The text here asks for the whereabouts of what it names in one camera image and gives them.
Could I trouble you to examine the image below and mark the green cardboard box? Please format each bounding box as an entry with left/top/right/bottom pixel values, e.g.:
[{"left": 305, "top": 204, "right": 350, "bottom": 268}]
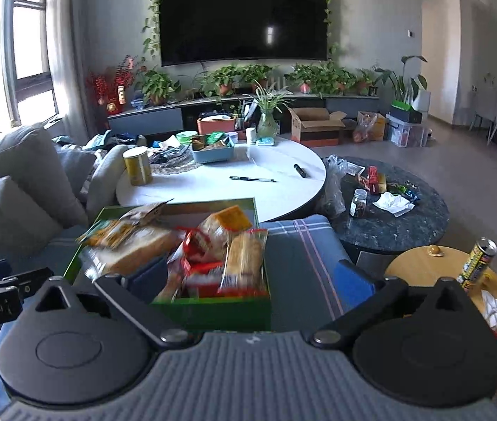
[{"left": 65, "top": 199, "right": 271, "bottom": 331}]

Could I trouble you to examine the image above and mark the round wooden side table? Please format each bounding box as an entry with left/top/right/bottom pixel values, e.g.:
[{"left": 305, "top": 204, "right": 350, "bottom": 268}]
[{"left": 385, "top": 246, "right": 497, "bottom": 314}]

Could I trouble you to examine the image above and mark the white round coffee table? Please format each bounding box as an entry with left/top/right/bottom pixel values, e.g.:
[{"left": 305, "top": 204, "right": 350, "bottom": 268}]
[{"left": 116, "top": 138, "right": 326, "bottom": 221}]

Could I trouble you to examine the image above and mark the brown printed snack packet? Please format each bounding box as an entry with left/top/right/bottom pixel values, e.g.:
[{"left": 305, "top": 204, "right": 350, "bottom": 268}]
[{"left": 77, "top": 200, "right": 169, "bottom": 249}]

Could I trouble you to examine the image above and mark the glass jar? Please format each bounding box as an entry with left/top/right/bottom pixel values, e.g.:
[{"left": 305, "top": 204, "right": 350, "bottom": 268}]
[{"left": 349, "top": 188, "right": 368, "bottom": 219}]

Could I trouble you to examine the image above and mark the yellow black drink can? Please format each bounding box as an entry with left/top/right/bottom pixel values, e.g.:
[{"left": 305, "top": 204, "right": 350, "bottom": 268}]
[{"left": 457, "top": 237, "right": 497, "bottom": 293}]

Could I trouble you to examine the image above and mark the red snack bag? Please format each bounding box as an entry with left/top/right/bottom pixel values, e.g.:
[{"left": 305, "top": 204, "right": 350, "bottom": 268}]
[{"left": 167, "top": 228, "right": 224, "bottom": 299}]

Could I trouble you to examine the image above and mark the orange snack packet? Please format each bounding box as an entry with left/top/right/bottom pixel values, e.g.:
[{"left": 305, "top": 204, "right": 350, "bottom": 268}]
[{"left": 197, "top": 205, "right": 252, "bottom": 261}]

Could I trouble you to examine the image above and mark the glass vase with plant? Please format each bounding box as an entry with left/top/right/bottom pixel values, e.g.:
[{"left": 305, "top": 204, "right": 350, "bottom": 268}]
[{"left": 254, "top": 82, "right": 290, "bottom": 139}]

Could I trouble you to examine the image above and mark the bagged sliced bread loaf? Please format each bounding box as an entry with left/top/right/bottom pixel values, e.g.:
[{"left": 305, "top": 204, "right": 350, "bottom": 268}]
[{"left": 78, "top": 225, "right": 181, "bottom": 279}]

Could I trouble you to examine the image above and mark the grey sofa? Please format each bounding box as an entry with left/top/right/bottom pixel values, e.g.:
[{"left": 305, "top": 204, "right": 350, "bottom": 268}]
[{"left": 0, "top": 121, "right": 132, "bottom": 268}]

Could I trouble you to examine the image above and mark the red flower decoration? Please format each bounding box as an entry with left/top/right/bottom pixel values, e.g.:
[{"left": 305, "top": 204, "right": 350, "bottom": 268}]
[{"left": 86, "top": 55, "right": 136, "bottom": 117}]

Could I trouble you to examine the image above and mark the black pen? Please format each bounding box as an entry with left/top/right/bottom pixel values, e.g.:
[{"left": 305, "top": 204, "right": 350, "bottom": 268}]
[{"left": 229, "top": 176, "right": 277, "bottom": 183}]

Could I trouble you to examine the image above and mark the black remote control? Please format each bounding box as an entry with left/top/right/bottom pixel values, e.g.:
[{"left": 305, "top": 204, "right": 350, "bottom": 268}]
[{"left": 293, "top": 163, "right": 308, "bottom": 178}]

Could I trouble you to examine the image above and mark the dark marble round table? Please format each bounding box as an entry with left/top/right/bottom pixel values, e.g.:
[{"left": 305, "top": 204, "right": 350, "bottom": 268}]
[{"left": 318, "top": 155, "right": 449, "bottom": 254}]

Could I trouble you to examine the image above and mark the blue plastic tray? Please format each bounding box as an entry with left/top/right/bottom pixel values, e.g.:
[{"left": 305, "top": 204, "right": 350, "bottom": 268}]
[{"left": 190, "top": 138, "right": 234, "bottom": 165}]

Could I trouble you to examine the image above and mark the brown cardboard box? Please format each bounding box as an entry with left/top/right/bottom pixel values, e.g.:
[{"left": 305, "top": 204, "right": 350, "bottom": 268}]
[{"left": 289, "top": 107, "right": 347, "bottom": 147}]

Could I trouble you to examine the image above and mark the black wall television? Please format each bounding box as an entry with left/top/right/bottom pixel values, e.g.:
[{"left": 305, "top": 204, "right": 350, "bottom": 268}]
[{"left": 158, "top": 0, "right": 327, "bottom": 66}]

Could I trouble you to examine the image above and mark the white crumpled tissue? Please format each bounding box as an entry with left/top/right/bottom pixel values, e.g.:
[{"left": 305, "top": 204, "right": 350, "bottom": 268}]
[{"left": 374, "top": 192, "right": 415, "bottom": 218}]

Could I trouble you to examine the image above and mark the grey tv cabinet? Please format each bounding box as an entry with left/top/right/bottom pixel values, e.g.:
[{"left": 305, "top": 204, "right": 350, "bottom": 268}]
[{"left": 108, "top": 93, "right": 381, "bottom": 136}]

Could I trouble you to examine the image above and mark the gold tin can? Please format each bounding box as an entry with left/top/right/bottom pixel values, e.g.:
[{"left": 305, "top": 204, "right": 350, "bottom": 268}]
[{"left": 123, "top": 146, "right": 152, "bottom": 186}]

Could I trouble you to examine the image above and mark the rice cracker packet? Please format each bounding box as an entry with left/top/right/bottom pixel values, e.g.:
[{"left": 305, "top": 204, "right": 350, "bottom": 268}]
[{"left": 218, "top": 229, "right": 268, "bottom": 298}]

